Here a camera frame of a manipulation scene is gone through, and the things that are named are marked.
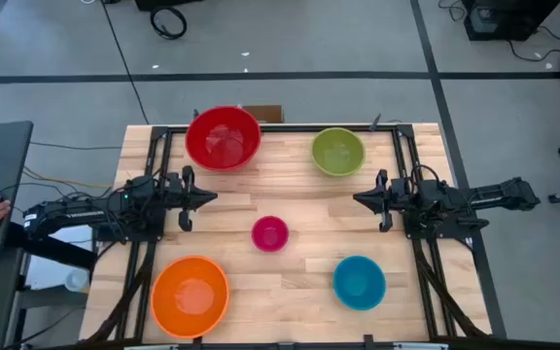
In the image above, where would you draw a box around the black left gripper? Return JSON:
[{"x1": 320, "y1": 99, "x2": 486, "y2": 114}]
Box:
[{"x1": 164, "y1": 165, "x2": 219, "y2": 232}]

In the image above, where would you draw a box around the black box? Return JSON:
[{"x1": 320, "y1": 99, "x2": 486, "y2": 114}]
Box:
[{"x1": 133, "y1": 0, "x2": 204, "y2": 13}]

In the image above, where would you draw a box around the small magenta plastic bowl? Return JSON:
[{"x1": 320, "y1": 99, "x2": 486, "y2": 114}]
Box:
[{"x1": 251, "y1": 215, "x2": 291, "y2": 254}]

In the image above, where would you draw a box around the yellow cable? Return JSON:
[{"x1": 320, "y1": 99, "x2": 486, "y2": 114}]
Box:
[{"x1": 21, "y1": 166, "x2": 115, "y2": 190}]

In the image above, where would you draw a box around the clear plastic cup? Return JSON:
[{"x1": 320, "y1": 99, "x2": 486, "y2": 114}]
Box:
[{"x1": 64, "y1": 268, "x2": 90, "y2": 294}]

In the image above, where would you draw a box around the brown cardboard box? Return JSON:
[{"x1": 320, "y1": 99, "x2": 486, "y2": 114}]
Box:
[{"x1": 243, "y1": 104, "x2": 285, "y2": 123}]

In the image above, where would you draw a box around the red plastic bowl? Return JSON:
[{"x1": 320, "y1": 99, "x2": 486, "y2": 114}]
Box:
[{"x1": 185, "y1": 106, "x2": 263, "y2": 172}]

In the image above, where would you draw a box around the green plastic bowl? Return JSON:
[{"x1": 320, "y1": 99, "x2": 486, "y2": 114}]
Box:
[{"x1": 310, "y1": 126, "x2": 367, "y2": 177}]

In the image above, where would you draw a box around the coiled black cable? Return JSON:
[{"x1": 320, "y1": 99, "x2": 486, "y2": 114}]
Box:
[{"x1": 149, "y1": 5, "x2": 189, "y2": 41}]

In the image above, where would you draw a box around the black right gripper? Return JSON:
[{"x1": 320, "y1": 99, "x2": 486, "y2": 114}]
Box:
[{"x1": 352, "y1": 168, "x2": 410, "y2": 233}]

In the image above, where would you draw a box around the orange plastic bowl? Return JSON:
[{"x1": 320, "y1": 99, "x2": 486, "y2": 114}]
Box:
[{"x1": 150, "y1": 255, "x2": 230, "y2": 340}]

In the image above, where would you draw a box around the black aluminium table frame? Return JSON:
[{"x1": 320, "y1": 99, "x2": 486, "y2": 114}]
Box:
[{"x1": 84, "y1": 123, "x2": 491, "y2": 344}]

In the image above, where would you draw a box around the black equipment case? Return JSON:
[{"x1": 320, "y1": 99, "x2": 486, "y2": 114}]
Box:
[{"x1": 461, "y1": 0, "x2": 560, "y2": 43}]

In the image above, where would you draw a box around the thin black floor cable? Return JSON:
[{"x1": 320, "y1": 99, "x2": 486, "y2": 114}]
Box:
[{"x1": 98, "y1": 0, "x2": 151, "y2": 125}]

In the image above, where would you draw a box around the blue plastic bowl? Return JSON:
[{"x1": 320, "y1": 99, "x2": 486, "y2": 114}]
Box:
[{"x1": 332, "y1": 255, "x2": 387, "y2": 312}]

